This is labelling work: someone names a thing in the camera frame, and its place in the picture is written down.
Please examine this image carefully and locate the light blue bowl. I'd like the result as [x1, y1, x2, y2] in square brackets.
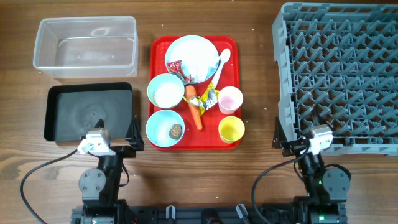
[146, 110, 185, 147]

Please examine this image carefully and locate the brown round cookie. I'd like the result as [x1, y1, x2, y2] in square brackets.
[169, 124, 182, 139]

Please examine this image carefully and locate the yellow plastic cup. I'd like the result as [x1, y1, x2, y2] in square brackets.
[218, 116, 246, 144]

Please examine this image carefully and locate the green bowl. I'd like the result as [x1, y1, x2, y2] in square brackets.
[147, 73, 185, 109]

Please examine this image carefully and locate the pink plastic cup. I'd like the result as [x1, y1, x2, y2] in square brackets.
[218, 86, 243, 115]

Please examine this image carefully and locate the orange carrot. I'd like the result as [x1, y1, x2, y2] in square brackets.
[185, 85, 203, 131]

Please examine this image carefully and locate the red snack wrapper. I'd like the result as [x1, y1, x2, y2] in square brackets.
[167, 60, 191, 83]

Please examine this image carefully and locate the yellow foil wrapper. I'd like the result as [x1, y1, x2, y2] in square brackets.
[183, 82, 220, 115]

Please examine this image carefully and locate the white rice pile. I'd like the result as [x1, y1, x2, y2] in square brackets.
[154, 83, 183, 108]

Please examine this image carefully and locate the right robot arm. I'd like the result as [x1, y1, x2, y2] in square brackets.
[264, 111, 351, 224]

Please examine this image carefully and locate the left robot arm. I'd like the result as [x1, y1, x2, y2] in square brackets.
[71, 117, 144, 224]

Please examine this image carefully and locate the black waste tray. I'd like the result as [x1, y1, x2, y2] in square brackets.
[44, 82, 132, 142]

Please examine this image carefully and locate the grey dishwasher rack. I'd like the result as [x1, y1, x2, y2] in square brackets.
[272, 2, 397, 156]

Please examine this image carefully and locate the clear plastic waste bin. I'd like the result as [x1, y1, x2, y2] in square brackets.
[33, 16, 139, 79]

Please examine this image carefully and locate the white plastic spoon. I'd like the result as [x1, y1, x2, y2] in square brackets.
[211, 49, 231, 88]

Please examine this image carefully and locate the red serving tray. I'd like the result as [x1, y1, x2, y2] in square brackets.
[148, 35, 240, 151]

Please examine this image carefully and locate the large light blue plate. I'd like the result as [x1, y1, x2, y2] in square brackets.
[165, 35, 220, 85]

